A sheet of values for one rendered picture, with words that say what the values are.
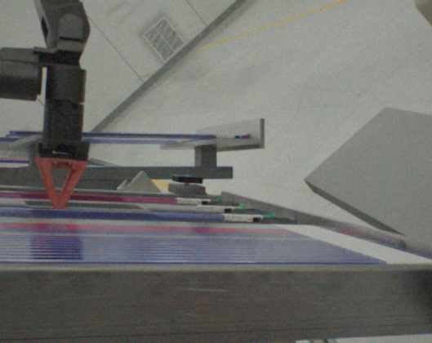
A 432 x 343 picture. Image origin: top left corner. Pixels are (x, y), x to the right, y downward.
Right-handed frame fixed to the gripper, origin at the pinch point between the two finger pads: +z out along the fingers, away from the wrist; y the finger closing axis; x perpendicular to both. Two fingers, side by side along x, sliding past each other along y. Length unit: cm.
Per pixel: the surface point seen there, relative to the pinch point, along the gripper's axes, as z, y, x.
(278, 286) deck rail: 1, 49, 12
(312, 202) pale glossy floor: 11, -142, 123
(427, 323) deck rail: 5, 49, 27
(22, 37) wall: -127, -760, 43
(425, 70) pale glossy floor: -52, -153, 184
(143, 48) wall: -133, -759, 199
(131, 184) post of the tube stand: -0.2, -41.0, 20.7
